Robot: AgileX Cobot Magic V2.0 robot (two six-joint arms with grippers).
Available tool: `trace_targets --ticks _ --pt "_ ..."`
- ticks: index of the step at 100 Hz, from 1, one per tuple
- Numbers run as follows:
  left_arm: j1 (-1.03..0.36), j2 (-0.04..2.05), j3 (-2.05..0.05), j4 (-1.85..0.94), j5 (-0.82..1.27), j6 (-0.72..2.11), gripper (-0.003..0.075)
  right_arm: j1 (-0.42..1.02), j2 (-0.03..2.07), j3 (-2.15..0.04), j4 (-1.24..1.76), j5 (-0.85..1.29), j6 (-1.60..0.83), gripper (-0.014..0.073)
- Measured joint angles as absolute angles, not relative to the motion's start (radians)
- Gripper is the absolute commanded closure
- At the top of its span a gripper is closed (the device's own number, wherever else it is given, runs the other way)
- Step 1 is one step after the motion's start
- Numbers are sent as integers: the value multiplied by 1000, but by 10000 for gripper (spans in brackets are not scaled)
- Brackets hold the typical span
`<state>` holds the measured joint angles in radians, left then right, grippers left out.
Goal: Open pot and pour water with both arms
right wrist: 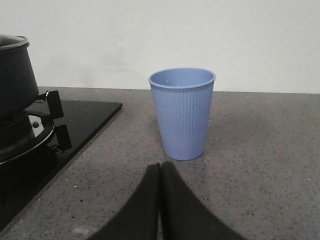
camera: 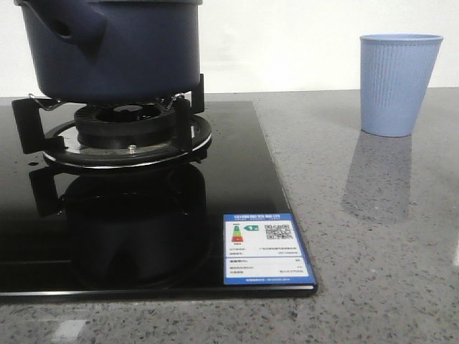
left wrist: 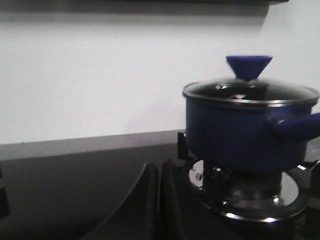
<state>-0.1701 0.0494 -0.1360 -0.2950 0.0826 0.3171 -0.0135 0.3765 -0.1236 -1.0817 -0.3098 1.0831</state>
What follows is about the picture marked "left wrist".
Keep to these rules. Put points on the glass lid with blue knob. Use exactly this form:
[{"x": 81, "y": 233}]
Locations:
[{"x": 246, "y": 88}]

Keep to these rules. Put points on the black burner with pot support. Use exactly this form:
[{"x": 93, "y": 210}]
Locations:
[{"x": 260, "y": 198}]

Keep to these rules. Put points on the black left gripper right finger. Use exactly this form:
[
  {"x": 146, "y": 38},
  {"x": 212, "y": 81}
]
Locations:
[{"x": 182, "y": 214}]

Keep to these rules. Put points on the dark blue pot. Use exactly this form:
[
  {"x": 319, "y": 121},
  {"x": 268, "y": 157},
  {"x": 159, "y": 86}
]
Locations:
[{"x": 247, "y": 138}]

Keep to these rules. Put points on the black glass gas stove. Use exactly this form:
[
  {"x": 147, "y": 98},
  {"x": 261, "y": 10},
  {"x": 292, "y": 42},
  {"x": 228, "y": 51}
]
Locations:
[{"x": 127, "y": 194}]

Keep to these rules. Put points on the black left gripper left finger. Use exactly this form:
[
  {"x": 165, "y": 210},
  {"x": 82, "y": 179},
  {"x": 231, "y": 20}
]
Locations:
[{"x": 135, "y": 217}]

